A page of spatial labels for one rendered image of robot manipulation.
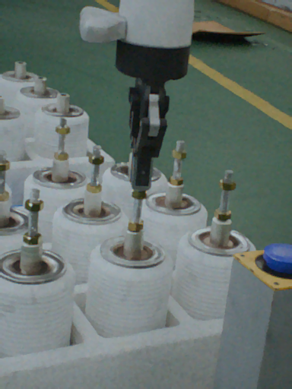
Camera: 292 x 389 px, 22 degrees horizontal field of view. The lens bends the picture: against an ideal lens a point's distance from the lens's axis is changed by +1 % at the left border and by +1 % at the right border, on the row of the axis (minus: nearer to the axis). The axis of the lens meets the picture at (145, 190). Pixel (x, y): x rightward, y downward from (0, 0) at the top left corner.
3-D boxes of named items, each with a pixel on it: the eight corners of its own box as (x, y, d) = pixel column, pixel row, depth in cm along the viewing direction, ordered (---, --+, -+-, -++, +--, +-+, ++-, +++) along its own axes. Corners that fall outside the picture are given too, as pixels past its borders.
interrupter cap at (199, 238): (174, 240, 90) (175, 235, 90) (214, 226, 96) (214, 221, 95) (223, 265, 86) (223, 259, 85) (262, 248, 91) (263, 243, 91)
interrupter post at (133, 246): (126, 248, 87) (129, 222, 86) (145, 254, 86) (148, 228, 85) (119, 257, 85) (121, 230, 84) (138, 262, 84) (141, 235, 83)
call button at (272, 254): (287, 258, 75) (290, 239, 74) (312, 277, 72) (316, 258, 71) (252, 263, 73) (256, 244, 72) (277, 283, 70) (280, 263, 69)
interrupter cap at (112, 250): (115, 235, 90) (115, 229, 90) (173, 251, 88) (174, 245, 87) (88, 260, 83) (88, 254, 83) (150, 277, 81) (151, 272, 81)
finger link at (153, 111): (142, 86, 75) (138, 98, 77) (143, 127, 73) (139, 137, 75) (166, 87, 75) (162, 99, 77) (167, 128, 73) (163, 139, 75)
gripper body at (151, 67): (198, 44, 73) (186, 137, 76) (184, 28, 81) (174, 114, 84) (121, 39, 72) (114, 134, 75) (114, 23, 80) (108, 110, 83)
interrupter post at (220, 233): (204, 243, 91) (207, 218, 89) (217, 238, 92) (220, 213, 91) (219, 251, 89) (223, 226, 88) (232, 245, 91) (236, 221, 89)
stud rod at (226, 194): (214, 228, 90) (223, 169, 87) (222, 227, 90) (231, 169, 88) (218, 232, 89) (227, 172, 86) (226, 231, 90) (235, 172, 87)
